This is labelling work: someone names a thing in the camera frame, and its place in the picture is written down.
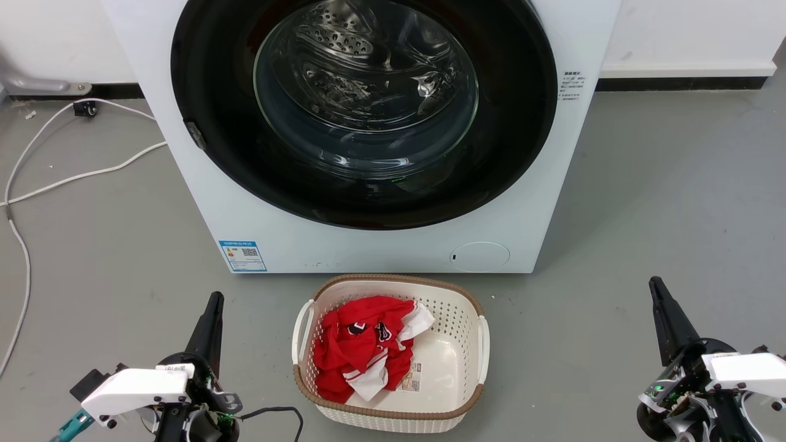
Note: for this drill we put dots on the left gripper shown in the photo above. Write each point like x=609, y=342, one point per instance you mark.
x=202, y=423

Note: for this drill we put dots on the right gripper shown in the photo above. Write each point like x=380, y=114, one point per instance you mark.
x=688, y=393

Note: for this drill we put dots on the black round glass washer door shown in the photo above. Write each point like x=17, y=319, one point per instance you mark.
x=215, y=153

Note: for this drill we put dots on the white front-load washing machine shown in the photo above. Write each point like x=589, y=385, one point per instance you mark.
x=368, y=252

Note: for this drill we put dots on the blue energy label sticker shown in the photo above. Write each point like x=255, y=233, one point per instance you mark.
x=243, y=256

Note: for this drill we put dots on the red and white garment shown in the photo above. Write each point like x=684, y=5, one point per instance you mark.
x=362, y=350

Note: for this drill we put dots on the round white filter cover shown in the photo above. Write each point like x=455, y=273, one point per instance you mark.
x=482, y=256

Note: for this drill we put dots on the small paper basket label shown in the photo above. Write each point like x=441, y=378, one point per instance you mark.
x=411, y=379

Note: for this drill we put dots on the cream perforated laundry basket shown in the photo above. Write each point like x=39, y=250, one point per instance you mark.
x=454, y=368

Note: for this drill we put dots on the black printed text label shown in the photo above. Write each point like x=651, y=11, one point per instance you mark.
x=571, y=86

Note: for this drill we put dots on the perforated steel washer drum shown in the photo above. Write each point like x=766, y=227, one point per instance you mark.
x=344, y=37

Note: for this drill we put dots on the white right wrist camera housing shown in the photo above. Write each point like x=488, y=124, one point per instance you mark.
x=749, y=368

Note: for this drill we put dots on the grey pipe with bracket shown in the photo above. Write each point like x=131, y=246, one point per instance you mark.
x=37, y=84

